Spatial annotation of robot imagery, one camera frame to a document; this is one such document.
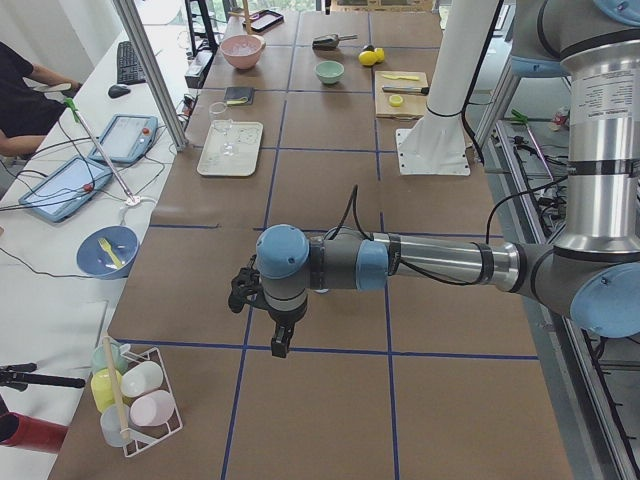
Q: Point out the half lemon slice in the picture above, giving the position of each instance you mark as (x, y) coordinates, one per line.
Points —
(395, 100)

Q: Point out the black keyboard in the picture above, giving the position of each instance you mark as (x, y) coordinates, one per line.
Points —
(129, 69)

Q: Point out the pink cup in rack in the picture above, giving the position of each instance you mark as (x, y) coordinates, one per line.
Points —
(152, 409)

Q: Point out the aluminium frame post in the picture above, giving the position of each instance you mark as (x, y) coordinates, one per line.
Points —
(136, 33)

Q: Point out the blue teach pendant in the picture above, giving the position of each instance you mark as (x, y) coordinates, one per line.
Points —
(128, 137)
(67, 189)

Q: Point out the cream bear tray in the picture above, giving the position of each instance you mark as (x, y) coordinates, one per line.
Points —
(246, 137)

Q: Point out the wooden mug tree stand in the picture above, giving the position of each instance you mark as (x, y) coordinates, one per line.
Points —
(243, 13)

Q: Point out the metal ice scoop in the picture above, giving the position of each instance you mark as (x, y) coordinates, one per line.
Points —
(331, 41)

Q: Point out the yellow lemon small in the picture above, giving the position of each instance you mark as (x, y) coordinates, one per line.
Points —
(379, 54)

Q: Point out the white wire cup rack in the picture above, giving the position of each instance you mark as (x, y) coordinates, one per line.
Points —
(117, 428)

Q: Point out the steel muddler rod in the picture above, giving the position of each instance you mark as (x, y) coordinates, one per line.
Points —
(406, 90)

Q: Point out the near blue teach pendant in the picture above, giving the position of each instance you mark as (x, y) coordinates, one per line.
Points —
(67, 189)

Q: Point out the green cup in rack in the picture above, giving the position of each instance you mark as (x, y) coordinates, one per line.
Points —
(99, 360)

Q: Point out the yellow cup in rack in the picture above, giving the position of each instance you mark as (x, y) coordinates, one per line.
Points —
(102, 390)

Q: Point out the blue bowl with fork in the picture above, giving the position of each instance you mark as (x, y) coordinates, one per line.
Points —
(108, 253)

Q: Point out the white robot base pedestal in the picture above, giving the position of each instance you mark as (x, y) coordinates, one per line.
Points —
(436, 143)

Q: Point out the clear wine glass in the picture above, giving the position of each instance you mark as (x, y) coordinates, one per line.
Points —
(222, 124)

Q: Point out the wooden cutting board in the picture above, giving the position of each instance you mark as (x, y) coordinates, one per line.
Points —
(400, 94)

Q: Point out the yellow plastic knife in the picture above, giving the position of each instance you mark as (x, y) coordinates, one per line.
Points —
(401, 77)

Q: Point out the yellow lemon large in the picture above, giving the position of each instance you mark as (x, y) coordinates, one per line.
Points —
(368, 58)

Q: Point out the black camera tripod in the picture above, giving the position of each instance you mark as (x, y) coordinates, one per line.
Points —
(20, 376)

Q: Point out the far blue teach pendant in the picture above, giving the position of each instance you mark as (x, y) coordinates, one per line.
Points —
(128, 137)

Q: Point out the white cup in rack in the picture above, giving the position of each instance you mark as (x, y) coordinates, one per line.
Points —
(141, 379)

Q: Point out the grey folded cloth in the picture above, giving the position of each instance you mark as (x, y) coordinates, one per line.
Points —
(239, 95)

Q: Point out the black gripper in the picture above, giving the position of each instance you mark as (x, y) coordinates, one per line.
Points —
(283, 320)

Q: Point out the black computer mouse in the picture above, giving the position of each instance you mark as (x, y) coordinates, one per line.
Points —
(117, 91)

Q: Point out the green ceramic bowl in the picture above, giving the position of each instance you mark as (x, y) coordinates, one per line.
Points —
(329, 72)

